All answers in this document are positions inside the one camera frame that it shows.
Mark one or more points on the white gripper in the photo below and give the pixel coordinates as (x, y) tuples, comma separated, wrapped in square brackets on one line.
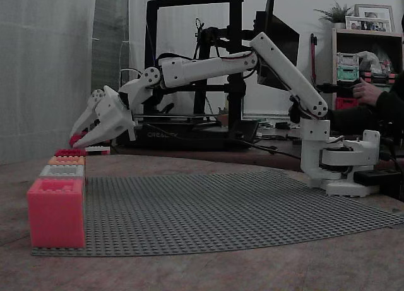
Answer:
[(108, 114)]

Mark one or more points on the small red brick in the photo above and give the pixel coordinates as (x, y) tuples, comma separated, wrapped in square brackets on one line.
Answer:
[(75, 139)]

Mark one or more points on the dark-sleeved person forearm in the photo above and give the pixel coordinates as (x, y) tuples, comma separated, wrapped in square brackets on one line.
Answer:
[(391, 98)]

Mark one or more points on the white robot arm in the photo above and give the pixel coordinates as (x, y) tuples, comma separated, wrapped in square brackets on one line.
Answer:
[(202, 70)]

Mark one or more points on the red white black brick tower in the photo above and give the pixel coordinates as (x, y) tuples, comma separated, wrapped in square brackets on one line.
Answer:
[(98, 150)]

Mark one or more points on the grey studded baseplate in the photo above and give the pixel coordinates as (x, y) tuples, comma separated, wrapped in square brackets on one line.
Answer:
[(205, 209)]

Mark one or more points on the person's hand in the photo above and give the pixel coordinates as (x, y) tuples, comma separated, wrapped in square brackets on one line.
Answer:
[(367, 92)]

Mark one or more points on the orange brick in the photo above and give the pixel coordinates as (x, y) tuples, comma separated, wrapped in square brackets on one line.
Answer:
[(66, 160)]

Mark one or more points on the black Creality 3D printer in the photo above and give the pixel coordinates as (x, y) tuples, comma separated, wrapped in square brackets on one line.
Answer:
[(158, 136)]

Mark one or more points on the grey brick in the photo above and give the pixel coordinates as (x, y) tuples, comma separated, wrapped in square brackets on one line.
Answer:
[(47, 172)]

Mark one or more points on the white curtain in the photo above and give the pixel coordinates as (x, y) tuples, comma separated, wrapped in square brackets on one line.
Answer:
[(44, 76)]

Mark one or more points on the large pink brick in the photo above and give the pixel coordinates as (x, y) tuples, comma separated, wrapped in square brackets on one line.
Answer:
[(57, 218)]

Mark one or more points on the black computer monitor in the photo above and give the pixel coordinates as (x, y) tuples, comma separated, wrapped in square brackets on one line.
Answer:
[(281, 27)]

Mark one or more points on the red and black pole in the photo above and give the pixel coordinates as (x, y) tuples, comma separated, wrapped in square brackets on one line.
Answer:
[(313, 57)]

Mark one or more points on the red storage crate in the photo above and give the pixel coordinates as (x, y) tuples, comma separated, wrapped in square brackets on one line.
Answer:
[(345, 103)]

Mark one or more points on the green storage crate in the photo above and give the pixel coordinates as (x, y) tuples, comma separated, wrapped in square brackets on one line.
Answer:
[(347, 72)]

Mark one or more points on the clear storage crate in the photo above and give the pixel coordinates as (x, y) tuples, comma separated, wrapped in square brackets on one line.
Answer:
[(347, 59)]

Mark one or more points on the potted green plant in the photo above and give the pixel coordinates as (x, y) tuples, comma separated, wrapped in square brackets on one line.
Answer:
[(336, 13)]

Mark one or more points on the crumpled plastic bag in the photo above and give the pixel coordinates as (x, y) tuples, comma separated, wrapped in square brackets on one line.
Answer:
[(369, 59)]

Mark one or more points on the wooden shelf unit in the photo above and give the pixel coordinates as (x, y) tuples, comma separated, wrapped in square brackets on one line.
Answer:
[(366, 35)]

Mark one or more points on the black power strip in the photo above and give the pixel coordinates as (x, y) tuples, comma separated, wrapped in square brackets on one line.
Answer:
[(375, 177)]

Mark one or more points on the black and orange case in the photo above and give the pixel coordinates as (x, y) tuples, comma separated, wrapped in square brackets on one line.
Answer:
[(380, 77)]

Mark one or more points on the small white photo frame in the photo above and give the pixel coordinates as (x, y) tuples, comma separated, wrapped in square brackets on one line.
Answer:
[(366, 25)]

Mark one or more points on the large white photo frame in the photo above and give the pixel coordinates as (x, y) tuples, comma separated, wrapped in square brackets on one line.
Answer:
[(374, 10)]

